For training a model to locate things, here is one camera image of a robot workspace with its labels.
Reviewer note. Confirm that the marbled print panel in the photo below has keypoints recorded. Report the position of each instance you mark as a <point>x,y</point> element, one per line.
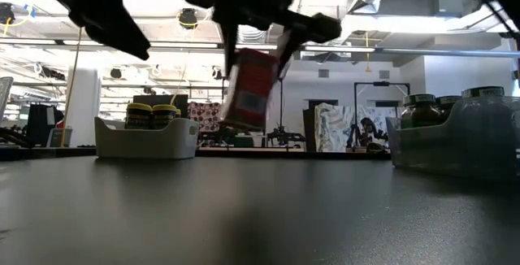
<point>333,127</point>

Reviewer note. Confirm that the black table frame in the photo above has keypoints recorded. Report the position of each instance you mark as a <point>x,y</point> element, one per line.
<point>284,154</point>

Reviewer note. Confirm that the dark cabinet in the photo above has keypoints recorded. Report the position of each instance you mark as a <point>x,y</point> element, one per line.
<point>38,124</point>

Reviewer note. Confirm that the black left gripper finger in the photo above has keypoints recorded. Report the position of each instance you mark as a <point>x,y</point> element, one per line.
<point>118,33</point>

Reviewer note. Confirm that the black frame stand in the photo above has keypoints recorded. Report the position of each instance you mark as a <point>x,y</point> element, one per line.
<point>382,83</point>

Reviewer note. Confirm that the red patterned cloth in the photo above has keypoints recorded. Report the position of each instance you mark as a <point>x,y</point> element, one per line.
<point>205,114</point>

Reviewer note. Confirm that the red-lid paprika tin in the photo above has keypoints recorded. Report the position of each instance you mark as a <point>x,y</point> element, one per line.
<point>250,90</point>

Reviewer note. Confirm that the smoky grey transparent bin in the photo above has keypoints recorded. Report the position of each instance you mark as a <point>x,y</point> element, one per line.
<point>447,151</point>

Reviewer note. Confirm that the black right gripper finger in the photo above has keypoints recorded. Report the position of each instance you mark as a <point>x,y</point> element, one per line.
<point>230,37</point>
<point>293,41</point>

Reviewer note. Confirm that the black tripod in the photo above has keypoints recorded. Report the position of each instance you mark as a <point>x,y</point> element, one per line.
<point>284,137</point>

